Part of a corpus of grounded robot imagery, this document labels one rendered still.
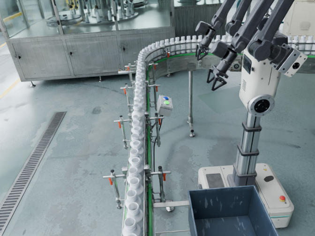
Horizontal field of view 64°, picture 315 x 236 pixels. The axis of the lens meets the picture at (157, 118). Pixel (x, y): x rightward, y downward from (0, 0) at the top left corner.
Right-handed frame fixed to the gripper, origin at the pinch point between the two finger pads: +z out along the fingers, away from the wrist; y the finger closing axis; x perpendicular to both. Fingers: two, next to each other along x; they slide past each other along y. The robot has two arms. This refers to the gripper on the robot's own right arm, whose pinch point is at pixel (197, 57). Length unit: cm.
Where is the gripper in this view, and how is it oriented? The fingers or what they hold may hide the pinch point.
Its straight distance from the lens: 177.9
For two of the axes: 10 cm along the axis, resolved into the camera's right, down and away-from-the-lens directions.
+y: -0.2, 4.7, -8.8
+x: 9.1, 3.8, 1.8
